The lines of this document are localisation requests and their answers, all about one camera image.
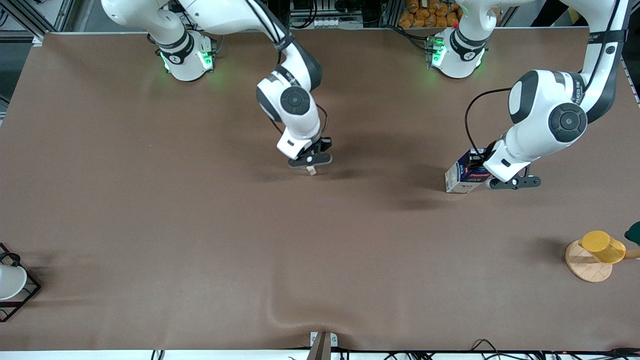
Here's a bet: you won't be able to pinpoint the blue white milk carton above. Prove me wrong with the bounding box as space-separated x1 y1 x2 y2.
444 148 494 194

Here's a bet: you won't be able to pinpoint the yellow plastic cup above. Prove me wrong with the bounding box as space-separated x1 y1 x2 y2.
578 230 627 265

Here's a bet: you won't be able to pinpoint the white power strip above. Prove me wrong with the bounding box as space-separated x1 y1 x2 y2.
294 16 364 29

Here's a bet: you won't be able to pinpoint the brown table cloth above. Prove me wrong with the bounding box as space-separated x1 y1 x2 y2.
0 28 640 352

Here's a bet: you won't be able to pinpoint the round wooden board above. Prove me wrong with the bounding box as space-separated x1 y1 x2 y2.
565 239 640 284

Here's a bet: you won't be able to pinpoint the orange snack bags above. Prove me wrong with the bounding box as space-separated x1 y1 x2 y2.
398 0 462 29

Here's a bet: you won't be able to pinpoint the metal table clamp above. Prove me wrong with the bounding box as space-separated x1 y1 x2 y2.
309 331 339 360

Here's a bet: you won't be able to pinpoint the white plate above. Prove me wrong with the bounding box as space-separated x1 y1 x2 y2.
0 264 28 301

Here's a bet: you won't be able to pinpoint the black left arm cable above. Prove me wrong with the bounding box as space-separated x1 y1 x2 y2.
464 87 512 157

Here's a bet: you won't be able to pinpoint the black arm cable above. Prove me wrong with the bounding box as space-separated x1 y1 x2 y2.
464 87 512 157
244 0 295 51

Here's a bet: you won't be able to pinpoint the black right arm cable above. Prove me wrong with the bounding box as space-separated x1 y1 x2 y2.
244 0 295 51

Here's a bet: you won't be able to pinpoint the black wire dish rack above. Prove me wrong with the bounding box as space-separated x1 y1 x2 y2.
0 243 42 323

